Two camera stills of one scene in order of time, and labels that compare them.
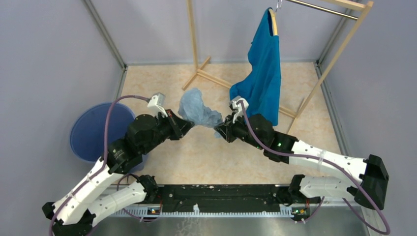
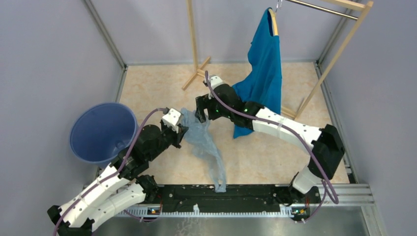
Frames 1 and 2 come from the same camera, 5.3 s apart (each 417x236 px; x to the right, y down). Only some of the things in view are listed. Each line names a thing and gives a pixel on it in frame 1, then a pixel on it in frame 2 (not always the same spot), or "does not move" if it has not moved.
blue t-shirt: (261, 89) does not move
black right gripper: (226, 129) to (203, 103)
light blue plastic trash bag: (192, 107) to (203, 145)
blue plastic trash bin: (88, 130) does not move
